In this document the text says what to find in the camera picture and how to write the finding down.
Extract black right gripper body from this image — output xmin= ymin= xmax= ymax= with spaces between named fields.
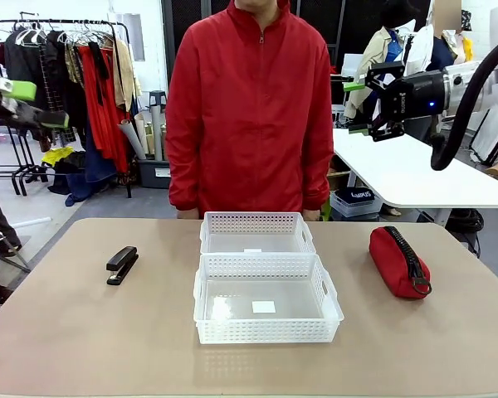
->
xmin=381 ymin=70 xmax=447 ymax=121

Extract red zippered pencil case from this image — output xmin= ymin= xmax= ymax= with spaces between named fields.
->
xmin=369 ymin=226 xmax=433 ymax=299

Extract black stapler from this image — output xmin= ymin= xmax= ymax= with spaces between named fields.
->
xmin=105 ymin=245 xmax=139 ymax=286

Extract person right forearm red sleeve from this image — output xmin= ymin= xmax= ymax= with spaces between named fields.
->
xmin=165 ymin=136 xmax=201 ymax=212

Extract person left forearm red sleeve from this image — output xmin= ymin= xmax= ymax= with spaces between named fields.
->
xmin=301 ymin=136 xmax=335 ymax=212

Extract mannequin in beige coat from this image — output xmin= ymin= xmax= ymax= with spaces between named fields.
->
xmin=343 ymin=6 xmax=416 ymax=125

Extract black checked hanging garment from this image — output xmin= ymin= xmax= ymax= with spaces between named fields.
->
xmin=45 ymin=41 xmax=88 ymax=146

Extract yellow cloth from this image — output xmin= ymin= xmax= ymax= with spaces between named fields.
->
xmin=41 ymin=145 xmax=75 ymax=167

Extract white rounded table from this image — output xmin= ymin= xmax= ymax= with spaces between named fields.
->
xmin=331 ymin=128 xmax=498 ymax=227

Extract white hanging garment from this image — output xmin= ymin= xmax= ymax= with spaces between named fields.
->
xmin=406 ymin=24 xmax=435 ymax=71

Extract figure in navy top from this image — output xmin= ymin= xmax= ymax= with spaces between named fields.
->
xmin=430 ymin=0 xmax=474 ymax=72

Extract red hanging dress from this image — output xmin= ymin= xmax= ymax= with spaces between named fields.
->
xmin=79 ymin=44 xmax=129 ymax=173

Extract olive patterned hanging garment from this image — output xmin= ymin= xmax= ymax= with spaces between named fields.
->
xmin=64 ymin=41 xmax=84 ymax=84

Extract blue denim cloth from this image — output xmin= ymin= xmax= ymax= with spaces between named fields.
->
xmin=65 ymin=136 xmax=118 ymax=206

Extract yellow hanging garment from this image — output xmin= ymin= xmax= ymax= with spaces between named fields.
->
xmin=460 ymin=36 xmax=475 ymax=63

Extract black hanging scarf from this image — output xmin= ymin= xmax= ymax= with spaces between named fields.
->
xmin=87 ymin=41 xmax=110 ymax=107

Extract navy printed bag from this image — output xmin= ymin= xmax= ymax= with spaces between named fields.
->
xmin=339 ymin=189 xmax=377 ymax=207

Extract black clothes rack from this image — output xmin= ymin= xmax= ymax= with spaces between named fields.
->
xmin=0 ymin=18 xmax=134 ymax=198

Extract white framed board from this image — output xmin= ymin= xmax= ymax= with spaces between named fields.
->
xmin=468 ymin=103 xmax=498 ymax=167

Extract beige hanging garment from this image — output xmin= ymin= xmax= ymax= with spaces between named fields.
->
xmin=112 ymin=39 xmax=136 ymax=113

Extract grey cardboard tube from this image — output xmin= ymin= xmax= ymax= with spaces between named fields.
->
xmin=118 ymin=119 xmax=147 ymax=161

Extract white storage crate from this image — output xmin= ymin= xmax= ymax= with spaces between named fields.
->
xmin=330 ymin=188 xmax=385 ymax=219

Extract beige cardboard tube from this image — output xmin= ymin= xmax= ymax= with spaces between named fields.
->
xmin=133 ymin=114 xmax=151 ymax=155

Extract white pipe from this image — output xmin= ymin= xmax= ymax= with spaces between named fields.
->
xmin=11 ymin=215 xmax=51 ymax=230

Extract pale tall cardboard tube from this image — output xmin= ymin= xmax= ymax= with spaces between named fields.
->
xmin=149 ymin=105 xmax=164 ymax=162

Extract grey storage bin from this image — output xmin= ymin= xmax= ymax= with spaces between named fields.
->
xmin=137 ymin=159 xmax=171 ymax=190

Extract black bag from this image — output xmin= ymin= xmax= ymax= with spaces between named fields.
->
xmin=445 ymin=208 xmax=485 ymax=234

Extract person torso red jacket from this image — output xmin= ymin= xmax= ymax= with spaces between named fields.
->
xmin=164 ymin=0 xmax=335 ymax=219

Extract grey chair leg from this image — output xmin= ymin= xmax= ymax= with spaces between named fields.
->
xmin=0 ymin=231 xmax=32 ymax=274

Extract white perforated plastic basket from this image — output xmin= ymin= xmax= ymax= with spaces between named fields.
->
xmin=200 ymin=211 xmax=318 ymax=255
xmin=193 ymin=253 xmax=344 ymax=345

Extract black right arm hose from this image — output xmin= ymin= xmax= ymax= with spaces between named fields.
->
xmin=430 ymin=51 xmax=498 ymax=172

